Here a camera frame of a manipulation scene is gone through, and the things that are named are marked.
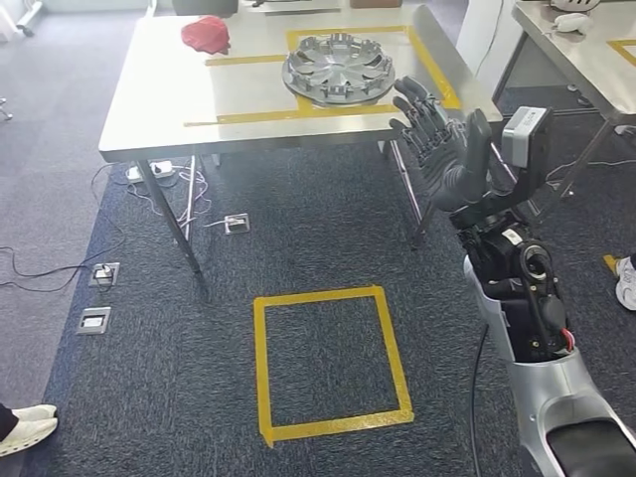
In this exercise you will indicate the grey plastic wheel hubcap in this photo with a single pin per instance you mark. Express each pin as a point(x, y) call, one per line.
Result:
point(338, 69)

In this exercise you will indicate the yellow tape grid marking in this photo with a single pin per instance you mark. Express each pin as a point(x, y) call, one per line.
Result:
point(248, 60)

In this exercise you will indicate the metal floor socket box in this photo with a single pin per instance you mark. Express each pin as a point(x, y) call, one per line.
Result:
point(104, 275)
point(237, 224)
point(93, 321)

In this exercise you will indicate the white power strip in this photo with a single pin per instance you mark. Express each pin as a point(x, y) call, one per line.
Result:
point(149, 171)

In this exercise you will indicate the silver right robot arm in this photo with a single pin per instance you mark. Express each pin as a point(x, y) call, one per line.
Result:
point(536, 316)

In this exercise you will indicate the white upright panel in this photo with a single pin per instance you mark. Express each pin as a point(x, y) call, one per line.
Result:
point(484, 39)

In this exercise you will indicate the small white plastic part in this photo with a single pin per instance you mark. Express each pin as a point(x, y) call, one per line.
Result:
point(571, 23)

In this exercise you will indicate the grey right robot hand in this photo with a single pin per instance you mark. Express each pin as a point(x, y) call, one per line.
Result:
point(452, 171)

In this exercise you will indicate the yellow floor tape square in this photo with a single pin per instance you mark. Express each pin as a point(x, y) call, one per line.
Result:
point(261, 368)

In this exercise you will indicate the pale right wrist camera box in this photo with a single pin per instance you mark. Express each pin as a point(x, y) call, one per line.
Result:
point(521, 138)

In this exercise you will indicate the red cloth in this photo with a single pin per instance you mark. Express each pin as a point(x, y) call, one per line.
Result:
point(206, 34)

